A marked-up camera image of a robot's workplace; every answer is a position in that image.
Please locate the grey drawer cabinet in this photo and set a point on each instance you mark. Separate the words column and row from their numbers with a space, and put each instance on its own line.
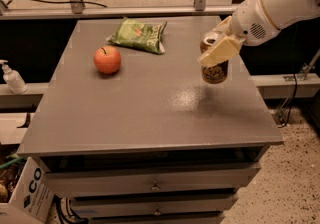
column 154, row 143

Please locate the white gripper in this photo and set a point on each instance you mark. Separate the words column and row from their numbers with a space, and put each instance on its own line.
column 248, row 19

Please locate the green chip bag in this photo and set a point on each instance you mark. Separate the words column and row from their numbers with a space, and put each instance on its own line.
column 139, row 35

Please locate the white pump bottle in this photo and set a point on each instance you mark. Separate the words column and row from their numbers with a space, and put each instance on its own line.
column 12, row 78

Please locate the red orange apple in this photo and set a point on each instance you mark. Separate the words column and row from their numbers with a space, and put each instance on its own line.
column 107, row 60

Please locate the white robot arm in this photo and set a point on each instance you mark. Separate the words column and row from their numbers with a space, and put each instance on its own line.
column 293, row 11

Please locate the orange soda can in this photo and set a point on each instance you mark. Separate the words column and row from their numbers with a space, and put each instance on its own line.
column 216, row 74

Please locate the white cardboard box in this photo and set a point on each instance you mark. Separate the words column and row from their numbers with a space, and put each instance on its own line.
column 31, row 199

